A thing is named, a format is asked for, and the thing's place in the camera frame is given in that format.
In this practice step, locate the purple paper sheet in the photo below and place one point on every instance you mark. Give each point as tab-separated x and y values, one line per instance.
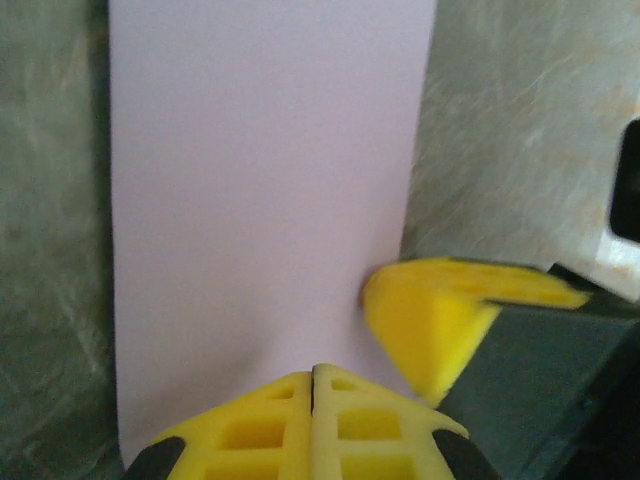
250	175

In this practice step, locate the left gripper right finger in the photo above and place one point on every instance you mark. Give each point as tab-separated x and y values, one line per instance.
375	435

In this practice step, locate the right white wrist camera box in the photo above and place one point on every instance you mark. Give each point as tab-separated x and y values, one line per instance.
627	190

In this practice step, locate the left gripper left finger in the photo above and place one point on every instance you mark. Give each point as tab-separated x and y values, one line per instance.
250	440

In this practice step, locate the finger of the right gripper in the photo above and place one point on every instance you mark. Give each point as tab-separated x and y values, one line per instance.
450	277
430	340

